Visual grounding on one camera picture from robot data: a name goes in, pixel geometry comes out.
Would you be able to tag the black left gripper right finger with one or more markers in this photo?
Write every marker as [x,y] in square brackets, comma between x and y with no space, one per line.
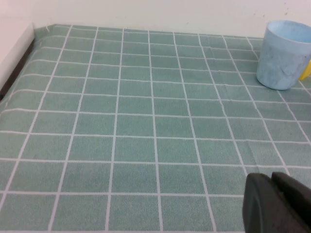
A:
[300,201]

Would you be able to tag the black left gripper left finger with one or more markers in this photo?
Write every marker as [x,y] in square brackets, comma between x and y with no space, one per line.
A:
[264,208]

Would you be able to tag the yellow plastic cup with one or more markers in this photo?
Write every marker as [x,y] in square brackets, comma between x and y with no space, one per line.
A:
[306,72]

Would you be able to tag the light blue plastic cup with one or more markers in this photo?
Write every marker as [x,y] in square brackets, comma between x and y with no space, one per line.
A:
[279,63]

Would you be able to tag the green checkered tablecloth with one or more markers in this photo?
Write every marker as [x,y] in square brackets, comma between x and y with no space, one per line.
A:
[150,126]

